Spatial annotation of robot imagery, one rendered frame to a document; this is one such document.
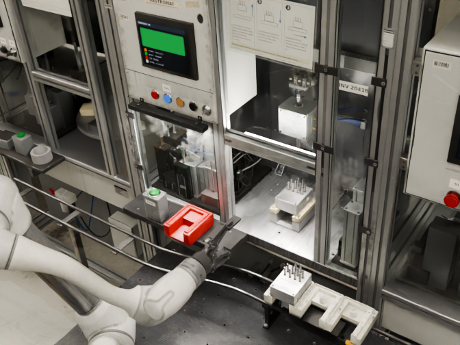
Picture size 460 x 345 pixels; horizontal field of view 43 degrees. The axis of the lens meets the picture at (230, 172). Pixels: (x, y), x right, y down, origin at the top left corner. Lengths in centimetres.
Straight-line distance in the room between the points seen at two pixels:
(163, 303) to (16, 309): 189
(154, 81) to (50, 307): 170
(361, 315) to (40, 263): 105
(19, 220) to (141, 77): 74
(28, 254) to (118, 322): 50
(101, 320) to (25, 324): 144
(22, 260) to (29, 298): 189
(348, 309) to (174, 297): 64
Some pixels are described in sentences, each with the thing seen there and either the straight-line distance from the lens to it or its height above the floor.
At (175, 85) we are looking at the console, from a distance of 211.
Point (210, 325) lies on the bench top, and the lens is 228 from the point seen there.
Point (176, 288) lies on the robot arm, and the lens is 175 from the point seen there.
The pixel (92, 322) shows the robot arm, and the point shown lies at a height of 94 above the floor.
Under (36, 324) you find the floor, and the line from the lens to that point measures 341.
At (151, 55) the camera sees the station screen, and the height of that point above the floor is 159.
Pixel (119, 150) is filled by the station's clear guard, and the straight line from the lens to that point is 259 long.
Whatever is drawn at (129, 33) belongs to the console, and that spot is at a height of 164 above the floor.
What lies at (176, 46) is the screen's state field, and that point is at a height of 165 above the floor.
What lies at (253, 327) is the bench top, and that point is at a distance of 226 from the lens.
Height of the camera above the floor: 241
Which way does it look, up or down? 35 degrees down
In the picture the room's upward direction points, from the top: 4 degrees counter-clockwise
